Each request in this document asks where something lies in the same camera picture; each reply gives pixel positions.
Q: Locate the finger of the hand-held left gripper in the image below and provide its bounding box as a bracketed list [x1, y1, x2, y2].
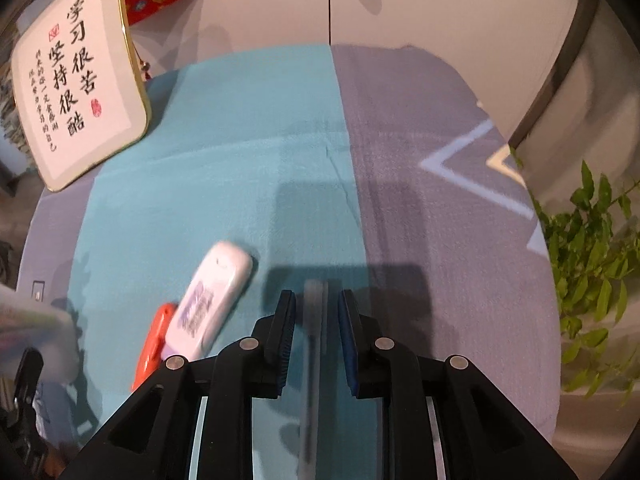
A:
[14, 349, 46, 413]

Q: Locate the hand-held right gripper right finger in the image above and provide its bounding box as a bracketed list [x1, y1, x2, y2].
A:
[338, 290, 581, 480]

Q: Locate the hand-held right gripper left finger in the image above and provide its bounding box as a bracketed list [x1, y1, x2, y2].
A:
[60, 290, 297, 480]

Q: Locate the clear plastic pen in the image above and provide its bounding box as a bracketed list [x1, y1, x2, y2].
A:
[298, 280, 331, 480]

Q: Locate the orange utility knife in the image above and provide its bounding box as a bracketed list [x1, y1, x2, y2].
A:
[131, 302, 179, 394]

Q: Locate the green plant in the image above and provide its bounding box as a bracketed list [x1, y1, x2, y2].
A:
[510, 149, 637, 407]

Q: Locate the framed calligraphy sign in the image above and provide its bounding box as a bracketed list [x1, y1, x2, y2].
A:
[10, 0, 152, 192]

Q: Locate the white cabinet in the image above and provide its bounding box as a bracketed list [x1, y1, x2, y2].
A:
[125, 0, 581, 136]

